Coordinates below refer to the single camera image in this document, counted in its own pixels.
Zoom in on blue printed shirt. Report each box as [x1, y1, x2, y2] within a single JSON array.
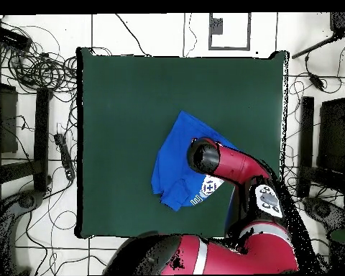
[[150, 110, 238, 212]]

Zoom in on dark flat panel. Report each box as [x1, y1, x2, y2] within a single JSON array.
[[316, 96, 345, 175], [0, 81, 19, 155]]

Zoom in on dark green table cloth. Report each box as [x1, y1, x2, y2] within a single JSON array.
[[74, 46, 290, 241]]

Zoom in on black power strip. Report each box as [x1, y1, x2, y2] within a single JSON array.
[[53, 132, 76, 181]]

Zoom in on black upright bar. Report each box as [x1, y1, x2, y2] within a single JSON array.
[[297, 96, 315, 199], [33, 87, 50, 193]]

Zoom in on small grey square plate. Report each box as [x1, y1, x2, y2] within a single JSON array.
[[210, 17, 224, 35]]

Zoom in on black round stand base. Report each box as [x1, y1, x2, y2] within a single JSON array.
[[17, 190, 45, 210], [302, 196, 345, 231]]

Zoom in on black power adapter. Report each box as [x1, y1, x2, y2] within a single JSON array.
[[308, 73, 326, 91]]

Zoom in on black slanted rod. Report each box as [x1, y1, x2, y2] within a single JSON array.
[[291, 33, 339, 60]]

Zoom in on black electronics box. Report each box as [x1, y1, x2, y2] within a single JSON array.
[[0, 25, 33, 52]]

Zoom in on black corner equipment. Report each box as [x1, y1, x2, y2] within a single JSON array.
[[329, 11, 345, 37]]

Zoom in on grey rectangular floor frame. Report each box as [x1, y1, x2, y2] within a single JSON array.
[[208, 12, 252, 52]]

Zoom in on tangled black cables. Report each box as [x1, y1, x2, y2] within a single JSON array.
[[0, 17, 79, 101]]

